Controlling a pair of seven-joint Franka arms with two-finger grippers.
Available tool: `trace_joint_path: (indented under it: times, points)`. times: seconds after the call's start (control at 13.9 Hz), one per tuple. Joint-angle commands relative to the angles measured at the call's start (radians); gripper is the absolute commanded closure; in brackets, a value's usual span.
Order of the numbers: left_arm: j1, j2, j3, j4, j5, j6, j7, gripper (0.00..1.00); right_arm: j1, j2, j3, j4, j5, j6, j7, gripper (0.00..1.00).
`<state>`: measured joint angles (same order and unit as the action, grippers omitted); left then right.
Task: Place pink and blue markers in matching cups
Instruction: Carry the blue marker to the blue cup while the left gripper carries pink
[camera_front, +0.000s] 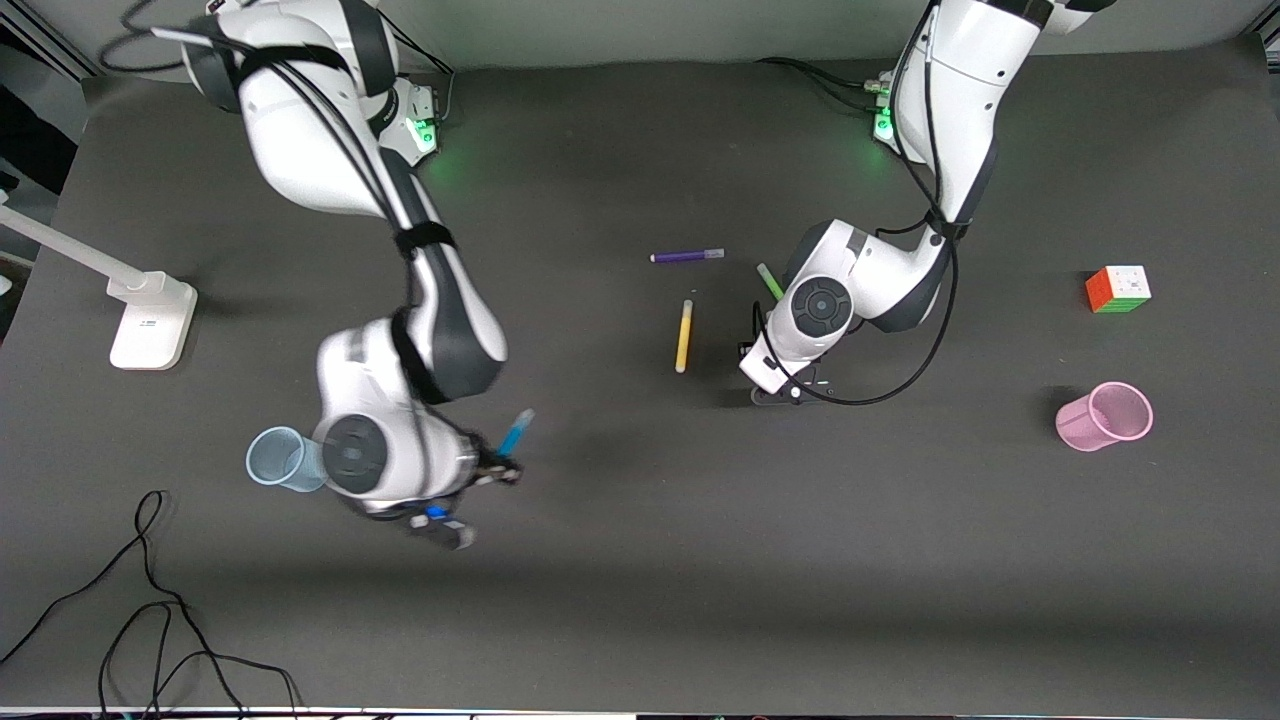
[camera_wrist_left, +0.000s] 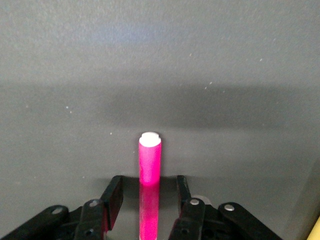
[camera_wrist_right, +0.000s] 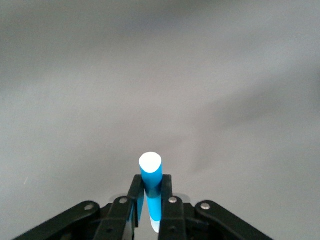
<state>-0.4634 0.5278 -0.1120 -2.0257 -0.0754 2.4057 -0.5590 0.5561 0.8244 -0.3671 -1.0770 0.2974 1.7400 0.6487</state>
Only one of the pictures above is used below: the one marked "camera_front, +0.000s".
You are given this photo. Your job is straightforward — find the blue marker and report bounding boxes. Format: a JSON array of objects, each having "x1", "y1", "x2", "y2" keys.
[{"x1": 497, "y1": 408, "x2": 537, "y2": 461}]

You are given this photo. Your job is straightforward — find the translucent blue cup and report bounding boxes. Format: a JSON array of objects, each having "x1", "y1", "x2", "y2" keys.
[{"x1": 246, "y1": 426, "x2": 331, "y2": 494}]

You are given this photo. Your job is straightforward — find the translucent pink cup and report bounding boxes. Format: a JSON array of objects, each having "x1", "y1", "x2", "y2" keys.
[{"x1": 1055, "y1": 381, "x2": 1154, "y2": 453}]

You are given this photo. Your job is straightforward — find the multicolour puzzle cube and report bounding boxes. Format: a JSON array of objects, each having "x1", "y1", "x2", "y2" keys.
[{"x1": 1086, "y1": 265, "x2": 1153, "y2": 314}]

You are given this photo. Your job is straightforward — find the white stand with base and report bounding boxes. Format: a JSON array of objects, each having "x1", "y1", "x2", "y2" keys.
[{"x1": 0, "y1": 204, "x2": 199, "y2": 372}]

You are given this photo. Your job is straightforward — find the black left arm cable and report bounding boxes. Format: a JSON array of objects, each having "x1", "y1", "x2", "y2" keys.
[{"x1": 750, "y1": 0, "x2": 963, "y2": 408}]

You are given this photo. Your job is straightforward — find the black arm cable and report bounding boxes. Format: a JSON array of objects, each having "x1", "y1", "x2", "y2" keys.
[
  {"x1": 750, "y1": 0, "x2": 963, "y2": 408},
  {"x1": 98, "y1": 0, "x2": 401, "y2": 216}
]

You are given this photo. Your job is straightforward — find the black left arm base cables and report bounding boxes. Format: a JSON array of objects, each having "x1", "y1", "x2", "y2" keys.
[{"x1": 755, "y1": 55, "x2": 896, "y2": 116}]

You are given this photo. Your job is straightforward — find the black arm base cables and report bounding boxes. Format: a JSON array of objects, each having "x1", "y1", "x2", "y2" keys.
[
  {"x1": 392, "y1": 30, "x2": 457, "y2": 131},
  {"x1": 755, "y1": 55, "x2": 896, "y2": 116}
]

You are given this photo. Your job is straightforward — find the thin black loose cable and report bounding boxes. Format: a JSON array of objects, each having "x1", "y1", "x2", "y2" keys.
[{"x1": 0, "y1": 489, "x2": 303, "y2": 720}]

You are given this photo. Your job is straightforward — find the black right arm base cables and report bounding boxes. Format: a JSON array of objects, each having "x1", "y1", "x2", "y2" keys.
[{"x1": 392, "y1": 30, "x2": 457, "y2": 131}]

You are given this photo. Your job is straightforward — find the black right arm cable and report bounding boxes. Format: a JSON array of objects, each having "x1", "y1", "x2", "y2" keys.
[{"x1": 98, "y1": 0, "x2": 401, "y2": 216}]

